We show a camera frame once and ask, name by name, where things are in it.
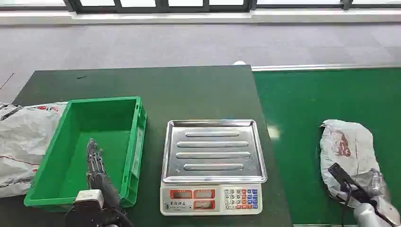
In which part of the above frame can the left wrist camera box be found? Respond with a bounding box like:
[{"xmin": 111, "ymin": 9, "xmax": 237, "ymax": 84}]
[{"xmin": 73, "ymin": 189, "xmax": 106, "ymax": 218}]

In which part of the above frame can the electronic scale steel tray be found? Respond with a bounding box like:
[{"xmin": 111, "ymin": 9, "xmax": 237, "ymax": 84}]
[{"xmin": 159, "ymin": 119, "xmax": 268, "ymax": 217}]

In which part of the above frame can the grey parcel bag red print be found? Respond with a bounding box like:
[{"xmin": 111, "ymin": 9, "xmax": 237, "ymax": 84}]
[{"xmin": 319, "ymin": 119, "xmax": 391, "ymax": 208}]

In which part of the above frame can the dark window frame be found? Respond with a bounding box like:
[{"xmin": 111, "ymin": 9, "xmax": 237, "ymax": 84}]
[{"xmin": 62, "ymin": 0, "xmax": 401, "ymax": 14}]

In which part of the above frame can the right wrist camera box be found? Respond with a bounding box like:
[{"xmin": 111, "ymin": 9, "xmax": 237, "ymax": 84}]
[{"xmin": 327, "ymin": 162, "xmax": 374, "ymax": 205}]

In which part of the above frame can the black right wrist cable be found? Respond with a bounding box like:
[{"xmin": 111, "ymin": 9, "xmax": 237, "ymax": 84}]
[{"xmin": 340, "ymin": 184, "xmax": 354, "ymax": 227}]

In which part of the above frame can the large grey parcel sack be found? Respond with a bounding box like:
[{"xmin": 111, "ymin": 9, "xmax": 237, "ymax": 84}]
[{"xmin": 0, "ymin": 101, "xmax": 69, "ymax": 199}]

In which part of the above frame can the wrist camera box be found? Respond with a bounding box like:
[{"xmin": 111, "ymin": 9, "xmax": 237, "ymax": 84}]
[
  {"xmin": 327, "ymin": 162, "xmax": 374, "ymax": 205},
  {"xmin": 73, "ymin": 189, "xmax": 106, "ymax": 218}
]

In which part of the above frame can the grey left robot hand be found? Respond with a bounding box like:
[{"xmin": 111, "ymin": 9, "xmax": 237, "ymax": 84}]
[{"xmin": 86, "ymin": 138, "xmax": 122, "ymax": 208}]

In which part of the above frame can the green plastic crate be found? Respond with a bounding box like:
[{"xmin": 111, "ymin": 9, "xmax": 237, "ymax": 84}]
[{"xmin": 24, "ymin": 96, "xmax": 148, "ymax": 210}]

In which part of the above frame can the silver conveyor side rail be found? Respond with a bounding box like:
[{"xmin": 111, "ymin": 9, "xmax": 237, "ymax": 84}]
[{"xmin": 251, "ymin": 64, "xmax": 401, "ymax": 72}]

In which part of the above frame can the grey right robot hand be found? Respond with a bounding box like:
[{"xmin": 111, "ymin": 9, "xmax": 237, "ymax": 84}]
[{"xmin": 360, "ymin": 169, "xmax": 401, "ymax": 227}]

